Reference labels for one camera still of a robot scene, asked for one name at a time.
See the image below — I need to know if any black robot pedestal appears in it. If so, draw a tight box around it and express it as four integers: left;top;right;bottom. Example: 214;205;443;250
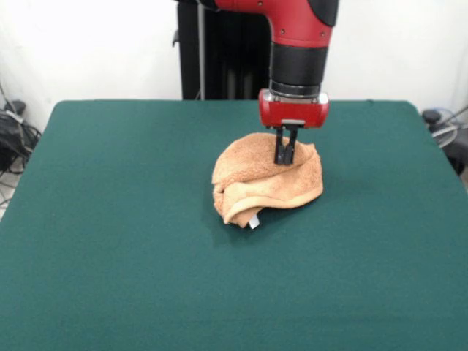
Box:
170;1;275;100

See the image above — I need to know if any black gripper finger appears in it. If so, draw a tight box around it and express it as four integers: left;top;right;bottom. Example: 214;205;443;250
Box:
287;126;299;165
273;126;288;165

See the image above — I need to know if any dark green table cloth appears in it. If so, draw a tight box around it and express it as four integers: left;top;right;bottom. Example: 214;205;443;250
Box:
0;99;468;351

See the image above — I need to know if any tan terry towel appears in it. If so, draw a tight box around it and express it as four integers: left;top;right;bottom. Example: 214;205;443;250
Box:
211;132;325;230

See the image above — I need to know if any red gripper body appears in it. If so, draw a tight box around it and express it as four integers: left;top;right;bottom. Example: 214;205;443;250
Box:
258;89;330;130

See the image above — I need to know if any tangled black cable bundle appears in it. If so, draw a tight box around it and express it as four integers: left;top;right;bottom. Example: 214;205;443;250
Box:
0;109;43;176

